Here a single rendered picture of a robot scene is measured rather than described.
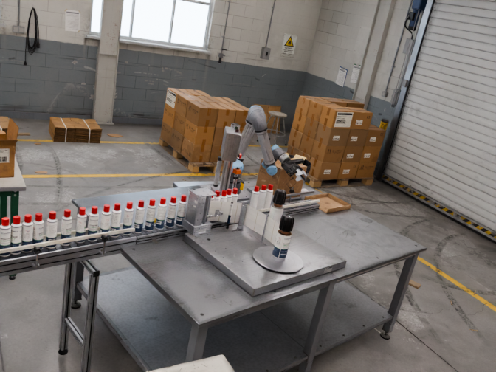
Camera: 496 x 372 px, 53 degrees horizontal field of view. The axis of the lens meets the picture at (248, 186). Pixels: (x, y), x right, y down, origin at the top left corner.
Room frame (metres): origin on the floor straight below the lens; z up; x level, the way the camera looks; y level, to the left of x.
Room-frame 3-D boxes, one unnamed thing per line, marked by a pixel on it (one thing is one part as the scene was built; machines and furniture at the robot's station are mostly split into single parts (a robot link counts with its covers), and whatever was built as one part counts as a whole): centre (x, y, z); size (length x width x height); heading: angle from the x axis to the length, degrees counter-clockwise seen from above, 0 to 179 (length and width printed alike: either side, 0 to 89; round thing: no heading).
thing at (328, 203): (3.95, -0.68, 0.85); 0.30 x 0.26 x 0.04; 134
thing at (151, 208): (2.75, 0.54, 0.98); 0.05 x 0.05 x 0.20
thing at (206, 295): (3.27, -0.13, 0.82); 2.10 x 1.50 x 0.02; 134
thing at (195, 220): (2.89, 0.27, 1.01); 0.14 x 0.13 x 0.26; 134
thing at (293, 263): (2.70, -0.26, 0.89); 0.31 x 0.31 x 0.01
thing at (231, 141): (3.24, 0.17, 1.38); 0.17 x 0.10 x 0.19; 9
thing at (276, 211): (3.11, -0.22, 1.03); 0.09 x 0.09 x 0.30
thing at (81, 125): (6.88, 2.59, 0.11); 0.65 x 0.54 x 0.22; 121
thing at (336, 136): (7.40, -1.15, 0.57); 1.20 x 0.85 x 1.14; 126
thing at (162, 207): (2.81, 0.49, 0.98); 0.05 x 0.05 x 0.20
